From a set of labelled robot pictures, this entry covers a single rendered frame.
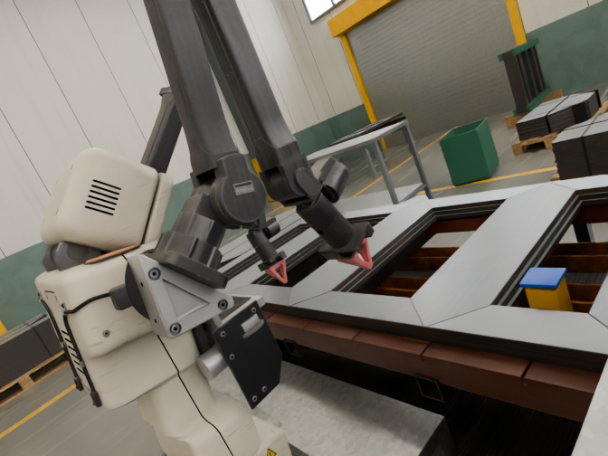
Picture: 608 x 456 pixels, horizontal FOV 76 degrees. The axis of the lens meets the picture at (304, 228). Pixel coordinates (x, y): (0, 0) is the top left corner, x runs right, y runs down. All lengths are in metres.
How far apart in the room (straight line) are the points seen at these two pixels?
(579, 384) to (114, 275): 0.66
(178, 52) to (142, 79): 8.47
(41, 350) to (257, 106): 4.69
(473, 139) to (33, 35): 7.34
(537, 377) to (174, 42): 0.70
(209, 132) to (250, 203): 0.11
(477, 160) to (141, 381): 4.42
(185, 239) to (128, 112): 8.20
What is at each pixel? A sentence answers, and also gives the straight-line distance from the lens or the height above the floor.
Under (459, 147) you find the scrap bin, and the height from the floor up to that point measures 0.45.
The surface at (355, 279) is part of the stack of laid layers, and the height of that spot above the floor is 0.84.
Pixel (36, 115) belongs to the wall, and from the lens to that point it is 8.28.
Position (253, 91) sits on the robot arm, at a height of 1.37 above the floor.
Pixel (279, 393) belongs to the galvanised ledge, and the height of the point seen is 0.68.
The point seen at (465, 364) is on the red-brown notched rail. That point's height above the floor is 0.83.
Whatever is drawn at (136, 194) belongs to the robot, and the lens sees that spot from 0.66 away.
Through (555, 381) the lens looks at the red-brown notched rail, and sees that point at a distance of 0.70.
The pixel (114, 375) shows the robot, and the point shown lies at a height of 1.07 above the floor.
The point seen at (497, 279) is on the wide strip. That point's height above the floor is 0.86.
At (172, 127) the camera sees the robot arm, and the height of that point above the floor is 1.42.
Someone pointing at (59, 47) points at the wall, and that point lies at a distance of 8.83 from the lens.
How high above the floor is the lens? 1.29
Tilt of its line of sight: 13 degrees down
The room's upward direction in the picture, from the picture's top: 23 degrees counter-clockwise
